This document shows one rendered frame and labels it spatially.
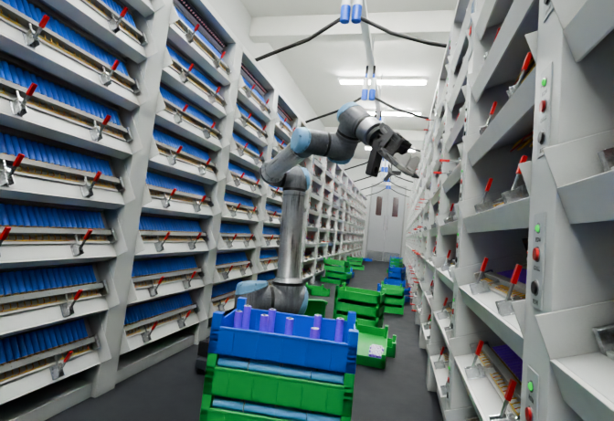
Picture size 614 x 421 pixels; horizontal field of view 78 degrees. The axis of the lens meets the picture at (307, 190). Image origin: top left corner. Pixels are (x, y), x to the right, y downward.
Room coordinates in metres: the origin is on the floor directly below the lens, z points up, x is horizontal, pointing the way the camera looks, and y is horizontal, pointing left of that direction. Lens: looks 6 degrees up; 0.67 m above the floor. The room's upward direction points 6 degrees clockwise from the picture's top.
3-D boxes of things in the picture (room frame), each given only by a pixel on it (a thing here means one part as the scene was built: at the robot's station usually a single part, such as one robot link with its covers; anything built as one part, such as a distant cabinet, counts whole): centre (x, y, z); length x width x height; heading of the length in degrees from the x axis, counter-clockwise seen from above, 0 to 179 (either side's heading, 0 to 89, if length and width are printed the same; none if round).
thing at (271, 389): (0.89, 0.01, 0.36); 0.30 x 0.20 x 0.08; 84
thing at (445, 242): (1.83, -0.75, 0.90); 0.20 x 0.09 x 1.81; 76
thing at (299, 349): (0.89, 0.01, 0.44); 0.30 x 0.20 x 0.08; 84
